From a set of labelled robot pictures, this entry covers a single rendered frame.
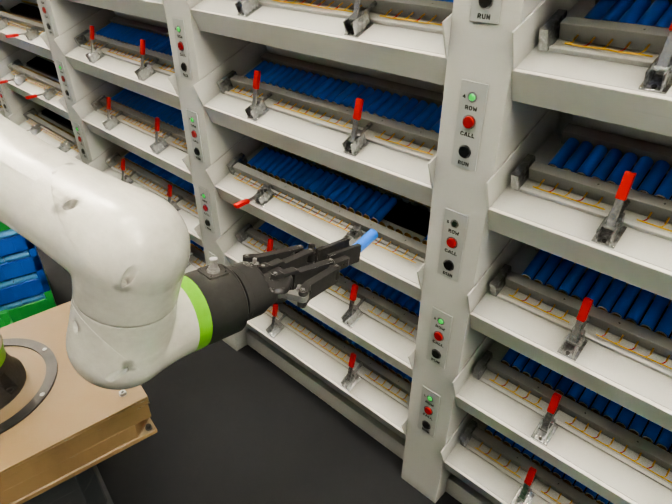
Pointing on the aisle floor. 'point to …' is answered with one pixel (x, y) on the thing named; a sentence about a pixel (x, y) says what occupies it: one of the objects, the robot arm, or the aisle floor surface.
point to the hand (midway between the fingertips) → (337, 255)
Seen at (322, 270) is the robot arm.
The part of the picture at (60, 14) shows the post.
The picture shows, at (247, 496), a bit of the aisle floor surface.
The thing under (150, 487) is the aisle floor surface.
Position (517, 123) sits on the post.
